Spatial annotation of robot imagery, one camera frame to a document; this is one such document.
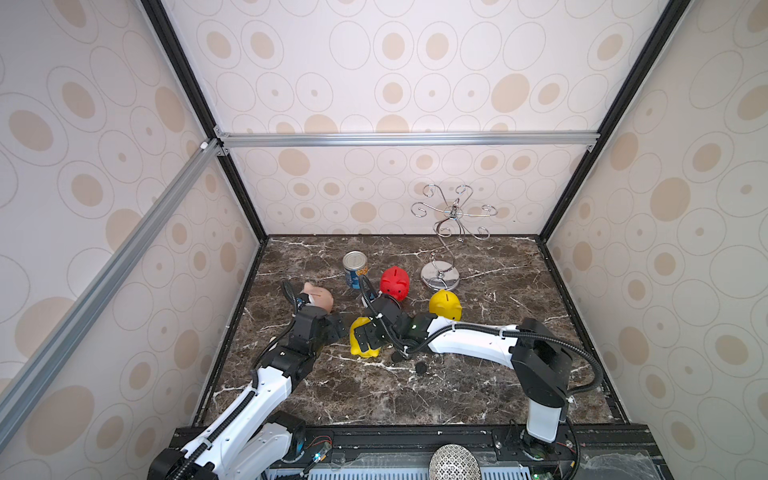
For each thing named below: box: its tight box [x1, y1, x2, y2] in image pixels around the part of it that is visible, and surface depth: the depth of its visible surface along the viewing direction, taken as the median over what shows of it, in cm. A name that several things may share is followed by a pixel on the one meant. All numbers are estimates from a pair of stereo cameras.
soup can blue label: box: [342, 250, 368, 290], surface depth 101 cm
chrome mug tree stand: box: [411, 184, 498, 291], surface depth 90 cm
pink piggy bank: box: [303, 282, 334, 313], surface depth 94 cm
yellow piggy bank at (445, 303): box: [429, 289, 463, 321], surface depth 92 cm
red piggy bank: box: [380, 265, 411, 302], surface depth 97 cm
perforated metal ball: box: [429, 443, 482, 480], surface depth 70 cm
